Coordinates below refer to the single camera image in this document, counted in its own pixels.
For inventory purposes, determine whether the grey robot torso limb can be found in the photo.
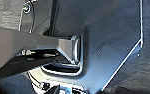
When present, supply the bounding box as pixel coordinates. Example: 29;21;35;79
0;25;82;81

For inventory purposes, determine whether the silver base screw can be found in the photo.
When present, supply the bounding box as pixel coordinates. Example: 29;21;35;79
22;3;33;14

